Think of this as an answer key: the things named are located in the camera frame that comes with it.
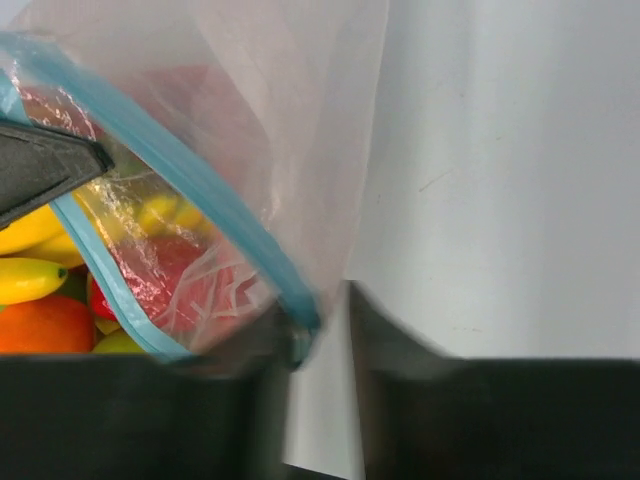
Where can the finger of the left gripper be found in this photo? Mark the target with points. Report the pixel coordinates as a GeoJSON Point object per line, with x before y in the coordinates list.
{"type": "Point", "coordinates": [39, 164]}

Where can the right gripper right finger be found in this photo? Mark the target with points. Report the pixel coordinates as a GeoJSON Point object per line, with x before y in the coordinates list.
{"type": "Point", "coordinates": [426, 415]}

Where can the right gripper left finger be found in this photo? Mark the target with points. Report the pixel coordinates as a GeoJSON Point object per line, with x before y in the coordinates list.
{"type": "Point", "coordinates": [221, 415]}

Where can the clear zip top bag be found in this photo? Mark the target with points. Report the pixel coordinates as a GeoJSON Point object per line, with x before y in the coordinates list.
{"type": "Point", "coordinates": [258, 113]}

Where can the orange fruit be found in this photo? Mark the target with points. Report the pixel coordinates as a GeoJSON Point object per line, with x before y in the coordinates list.
{"type": "Point", "coordinates": [53, 324]}

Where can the green apple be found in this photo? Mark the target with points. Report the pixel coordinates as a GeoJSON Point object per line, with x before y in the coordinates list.
{"type": "Point", "coordinates": [116, 342]}

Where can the red bell pepper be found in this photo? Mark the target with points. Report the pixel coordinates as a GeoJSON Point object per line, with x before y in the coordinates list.
{"type": "Point", "coordinates": [194, 291]}

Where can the small yellow banana bunch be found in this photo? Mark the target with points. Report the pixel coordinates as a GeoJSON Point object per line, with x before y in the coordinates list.
{"type": "Point", "coordinates": [163, 213]}

